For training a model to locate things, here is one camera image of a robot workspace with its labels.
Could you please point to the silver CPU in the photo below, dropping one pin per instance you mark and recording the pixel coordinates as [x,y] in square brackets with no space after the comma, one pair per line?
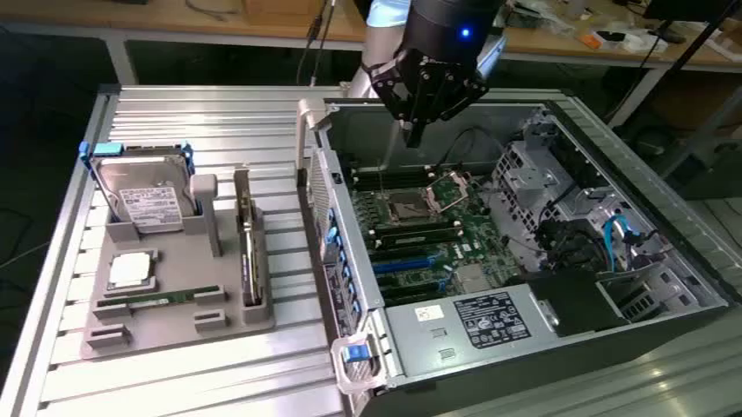
[132,271]

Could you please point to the hard disk with blue bracket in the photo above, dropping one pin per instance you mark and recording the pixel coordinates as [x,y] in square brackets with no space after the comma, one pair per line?
[144,191]

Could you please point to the tall grey case bracket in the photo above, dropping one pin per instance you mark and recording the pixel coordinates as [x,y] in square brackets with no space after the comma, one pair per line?
[306,117]

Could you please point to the wooden desk white frame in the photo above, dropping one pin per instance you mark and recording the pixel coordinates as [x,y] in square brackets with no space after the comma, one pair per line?
[174,17]
[638,54]

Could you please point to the grey parts rack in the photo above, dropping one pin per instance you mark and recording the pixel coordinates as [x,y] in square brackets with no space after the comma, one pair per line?
[174,330]

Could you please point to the perforated metal disk bay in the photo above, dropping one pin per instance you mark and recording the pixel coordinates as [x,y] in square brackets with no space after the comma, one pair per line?
[525,178]

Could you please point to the black graphics card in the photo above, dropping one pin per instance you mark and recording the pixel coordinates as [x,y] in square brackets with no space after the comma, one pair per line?
[248,243]

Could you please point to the black box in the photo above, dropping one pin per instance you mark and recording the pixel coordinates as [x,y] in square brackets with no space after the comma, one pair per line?
[713,174]

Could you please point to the green RAM stick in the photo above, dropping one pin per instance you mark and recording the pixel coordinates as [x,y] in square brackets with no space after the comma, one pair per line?
[162,299]

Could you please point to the white and black object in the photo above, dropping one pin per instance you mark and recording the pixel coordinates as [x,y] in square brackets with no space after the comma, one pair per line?
[631,43]

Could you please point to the blue expansion slot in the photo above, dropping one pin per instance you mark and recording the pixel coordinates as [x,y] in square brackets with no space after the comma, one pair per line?
[406,264]

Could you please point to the black tripod pole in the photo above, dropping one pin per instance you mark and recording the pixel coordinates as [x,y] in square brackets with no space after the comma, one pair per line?
[695,47]

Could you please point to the blue slot clip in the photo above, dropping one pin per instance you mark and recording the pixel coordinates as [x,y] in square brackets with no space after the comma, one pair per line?
[347,273]
[342,257]
[331,217]
[334,236]
[352,290]

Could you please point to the metal socket cover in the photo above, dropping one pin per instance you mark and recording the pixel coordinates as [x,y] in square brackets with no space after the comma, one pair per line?
[453,191]

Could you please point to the small orange object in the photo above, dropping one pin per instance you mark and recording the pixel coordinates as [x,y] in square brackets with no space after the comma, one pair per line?
[590,41]

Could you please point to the green motherboard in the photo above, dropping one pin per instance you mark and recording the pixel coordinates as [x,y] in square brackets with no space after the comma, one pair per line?
[487,243]

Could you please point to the black monitor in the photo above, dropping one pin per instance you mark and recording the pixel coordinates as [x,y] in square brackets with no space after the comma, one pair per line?
[683,8]

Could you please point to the thin metal locking lever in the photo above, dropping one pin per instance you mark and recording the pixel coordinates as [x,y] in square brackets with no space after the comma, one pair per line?
[382,178]

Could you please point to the CPU socket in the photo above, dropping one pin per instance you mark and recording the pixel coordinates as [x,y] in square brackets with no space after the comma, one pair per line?
[409,206]

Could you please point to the grey power supply unit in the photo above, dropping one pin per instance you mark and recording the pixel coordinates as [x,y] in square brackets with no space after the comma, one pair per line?
[429,339]

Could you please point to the open black PC case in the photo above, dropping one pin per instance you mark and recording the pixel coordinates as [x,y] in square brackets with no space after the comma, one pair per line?
[522,391]

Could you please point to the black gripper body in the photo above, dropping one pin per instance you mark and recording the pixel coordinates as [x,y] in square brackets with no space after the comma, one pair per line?
[441,30]

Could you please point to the silver chipset heat sink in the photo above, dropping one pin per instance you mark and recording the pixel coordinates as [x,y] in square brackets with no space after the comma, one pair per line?
[474,279]

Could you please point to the blue case latch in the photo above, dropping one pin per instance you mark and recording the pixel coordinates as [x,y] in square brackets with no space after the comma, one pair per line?
[355,352]

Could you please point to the black plastic shroud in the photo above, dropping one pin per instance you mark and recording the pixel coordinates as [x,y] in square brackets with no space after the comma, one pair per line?
[567,299]

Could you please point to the looped grey case bracket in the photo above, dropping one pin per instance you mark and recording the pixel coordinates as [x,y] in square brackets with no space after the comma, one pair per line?
[347,386]

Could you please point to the metal slat table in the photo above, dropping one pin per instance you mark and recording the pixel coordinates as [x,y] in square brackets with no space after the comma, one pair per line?
[174,113]

